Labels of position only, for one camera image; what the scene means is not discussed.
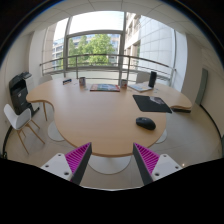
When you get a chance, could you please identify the open white notebook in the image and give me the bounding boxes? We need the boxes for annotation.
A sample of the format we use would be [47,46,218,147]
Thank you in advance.
[130,83,152,92]

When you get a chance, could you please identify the small cup on table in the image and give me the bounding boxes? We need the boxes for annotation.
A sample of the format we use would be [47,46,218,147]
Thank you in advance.
[79,77,86,87]

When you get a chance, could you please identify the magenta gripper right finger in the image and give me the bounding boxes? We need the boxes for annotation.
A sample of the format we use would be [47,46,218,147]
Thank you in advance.
[132,142,184,186]

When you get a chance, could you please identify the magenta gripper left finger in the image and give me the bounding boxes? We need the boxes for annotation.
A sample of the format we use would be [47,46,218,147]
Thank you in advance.
[40,142,93,186]

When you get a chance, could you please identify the black speaker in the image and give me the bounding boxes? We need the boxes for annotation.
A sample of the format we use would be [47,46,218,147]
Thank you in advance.
[148,71,157,88]

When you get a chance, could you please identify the black mouse pad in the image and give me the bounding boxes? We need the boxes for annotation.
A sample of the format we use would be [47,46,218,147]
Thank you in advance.
[133,95,171,113]

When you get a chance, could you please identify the white chair wooden legs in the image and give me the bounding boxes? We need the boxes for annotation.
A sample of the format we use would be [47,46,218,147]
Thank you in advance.
[4,104,44,151]

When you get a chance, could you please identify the wooden meeting table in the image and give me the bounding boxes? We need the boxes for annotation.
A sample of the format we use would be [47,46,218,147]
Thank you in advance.
[25,77,193,176]

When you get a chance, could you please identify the black computer mouse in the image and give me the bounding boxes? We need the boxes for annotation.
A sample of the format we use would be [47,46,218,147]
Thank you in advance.
[136,117,156,130]

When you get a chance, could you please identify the metal balcony railing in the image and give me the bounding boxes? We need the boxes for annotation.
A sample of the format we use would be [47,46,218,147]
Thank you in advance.
[40,54,176,82]

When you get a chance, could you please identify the small jar on table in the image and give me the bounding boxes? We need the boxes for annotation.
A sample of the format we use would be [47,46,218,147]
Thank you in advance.
[120,79,127,88]

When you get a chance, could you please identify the black office printer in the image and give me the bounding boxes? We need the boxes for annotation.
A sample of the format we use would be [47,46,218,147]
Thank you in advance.
[9,72,39,115]

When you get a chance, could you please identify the colourful magazine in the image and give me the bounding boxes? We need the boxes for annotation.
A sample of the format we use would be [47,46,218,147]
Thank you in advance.
[90,84,120,92]

